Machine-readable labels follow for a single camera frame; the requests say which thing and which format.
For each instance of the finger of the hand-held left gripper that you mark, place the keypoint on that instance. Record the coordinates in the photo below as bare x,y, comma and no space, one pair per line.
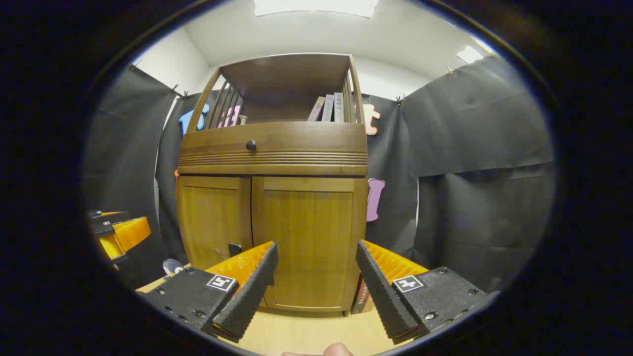
112,247
131,232

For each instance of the black backdrop cloth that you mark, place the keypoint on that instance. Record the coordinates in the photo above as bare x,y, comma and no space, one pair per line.
470,148

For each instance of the pale book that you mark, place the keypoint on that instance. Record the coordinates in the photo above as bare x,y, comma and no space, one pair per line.
339,108

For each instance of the dark box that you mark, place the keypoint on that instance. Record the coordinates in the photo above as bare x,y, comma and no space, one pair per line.
358,299

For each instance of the wooden cabinet drawer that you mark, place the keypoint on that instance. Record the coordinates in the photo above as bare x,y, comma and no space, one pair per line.
306,143

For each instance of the pink book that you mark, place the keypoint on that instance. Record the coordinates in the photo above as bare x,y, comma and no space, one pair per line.
316,110

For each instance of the black round drawer knob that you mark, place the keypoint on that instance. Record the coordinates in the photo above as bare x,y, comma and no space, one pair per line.
251,145

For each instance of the large ceiling light panel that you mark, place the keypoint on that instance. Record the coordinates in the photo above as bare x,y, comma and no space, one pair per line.
316,7

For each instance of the small ceiling light panel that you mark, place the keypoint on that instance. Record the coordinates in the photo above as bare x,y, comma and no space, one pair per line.
470,54

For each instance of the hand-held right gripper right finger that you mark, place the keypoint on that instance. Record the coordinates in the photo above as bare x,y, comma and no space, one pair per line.
383,296

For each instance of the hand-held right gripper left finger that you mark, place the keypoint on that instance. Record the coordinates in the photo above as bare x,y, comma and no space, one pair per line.
247,301

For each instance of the wooden shoe cabinet door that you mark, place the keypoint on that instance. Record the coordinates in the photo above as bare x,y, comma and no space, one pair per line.
212,217
306,227

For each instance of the dark blue round object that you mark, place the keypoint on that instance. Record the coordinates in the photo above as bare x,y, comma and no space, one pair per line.
173,267

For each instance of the wooden double-door shoe cabinet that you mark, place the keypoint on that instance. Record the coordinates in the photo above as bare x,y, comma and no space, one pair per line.
287,79

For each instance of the grey book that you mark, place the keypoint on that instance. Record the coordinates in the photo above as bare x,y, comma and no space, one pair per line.
328,109

